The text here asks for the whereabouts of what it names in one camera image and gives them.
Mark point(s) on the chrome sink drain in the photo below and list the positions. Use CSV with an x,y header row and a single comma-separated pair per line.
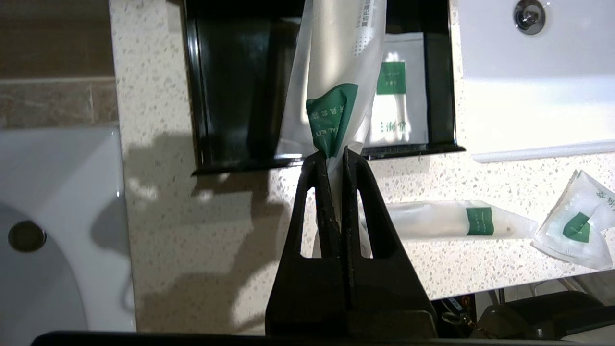
x,y
528,17

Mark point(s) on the white sink basin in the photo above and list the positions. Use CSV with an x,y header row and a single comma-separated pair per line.
x,y
528,96

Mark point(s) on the small square frosted packet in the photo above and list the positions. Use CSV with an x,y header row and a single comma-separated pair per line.
x,y
576,228

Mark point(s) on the slim long toothbrush packet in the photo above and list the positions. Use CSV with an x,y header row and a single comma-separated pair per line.
x,y
331,105

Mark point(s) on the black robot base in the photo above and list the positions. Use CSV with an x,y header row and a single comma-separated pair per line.
x,y
552,312

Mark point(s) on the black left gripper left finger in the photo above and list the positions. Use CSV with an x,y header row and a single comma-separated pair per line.
x,y
298,288

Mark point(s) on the wide long frosted packet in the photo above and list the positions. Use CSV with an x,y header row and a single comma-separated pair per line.
x,y
480,221

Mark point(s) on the white toilet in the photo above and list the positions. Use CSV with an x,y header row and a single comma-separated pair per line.
x,y
57,192

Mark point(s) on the black pull-out drawer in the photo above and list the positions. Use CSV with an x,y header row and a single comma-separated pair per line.
x,y
230,96

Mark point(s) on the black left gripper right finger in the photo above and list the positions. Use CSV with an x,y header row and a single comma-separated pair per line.
x,y
389,288

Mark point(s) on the flat white green-label sachet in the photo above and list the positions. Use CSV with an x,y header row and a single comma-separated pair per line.
x,y
403,115

